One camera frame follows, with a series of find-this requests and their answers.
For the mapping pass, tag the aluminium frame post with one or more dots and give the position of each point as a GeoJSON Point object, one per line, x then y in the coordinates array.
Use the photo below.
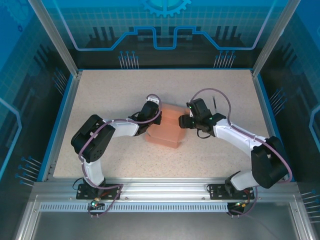
{"type": "Point", "coordinates": [272, 37]}
{"type": "Point", "coordinates": [56, 37]}

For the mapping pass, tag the aluminium blue side rail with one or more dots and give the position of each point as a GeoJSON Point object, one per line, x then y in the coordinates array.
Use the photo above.
{"type": "Point", "coordinates": [271, 125]}
{"type": "Point", "coordinates": [64, 122]}

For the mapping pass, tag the aluminium mounting rail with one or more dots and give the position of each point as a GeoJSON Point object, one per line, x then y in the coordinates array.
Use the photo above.
{"type": "Point", "coordinates": [162, 190]}

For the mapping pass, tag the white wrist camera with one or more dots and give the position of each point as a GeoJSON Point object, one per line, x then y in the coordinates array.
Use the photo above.
{"type": "Point", "coordinates": [153, 100]}
{"type": "Point", "coordinates": [191, 113]}

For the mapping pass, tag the black pen with clear cap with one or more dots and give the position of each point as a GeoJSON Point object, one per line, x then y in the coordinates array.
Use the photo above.
{"type": "Point", "coordinates": [215, 106]}

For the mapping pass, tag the orange paper box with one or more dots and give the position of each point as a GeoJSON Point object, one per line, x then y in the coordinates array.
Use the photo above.
{"type": "Point", "coordinates": [166, 132]}

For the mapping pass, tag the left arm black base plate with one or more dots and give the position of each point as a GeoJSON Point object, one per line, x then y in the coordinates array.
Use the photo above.
{"type": "Point", "coordinates": [82, 193]}

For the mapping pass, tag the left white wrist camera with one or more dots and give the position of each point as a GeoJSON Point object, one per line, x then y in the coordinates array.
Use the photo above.
{"type": "Point", "coordinates": [153, 100]}

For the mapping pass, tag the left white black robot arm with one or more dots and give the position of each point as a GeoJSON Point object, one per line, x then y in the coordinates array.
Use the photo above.
{"type": "Point", "coordinates": [122, 128]}

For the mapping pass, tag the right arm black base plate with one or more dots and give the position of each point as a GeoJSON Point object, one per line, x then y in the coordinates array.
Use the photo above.
{"type": "Point", "coordinates": [215, 192]}

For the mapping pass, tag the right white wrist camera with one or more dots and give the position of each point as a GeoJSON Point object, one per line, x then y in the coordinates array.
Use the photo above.
{"type": "Point", "coordinates": [191, 113]}

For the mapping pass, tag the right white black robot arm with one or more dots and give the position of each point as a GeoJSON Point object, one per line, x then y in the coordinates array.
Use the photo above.
{"type": "Point", "coordinates": [235, 135]}

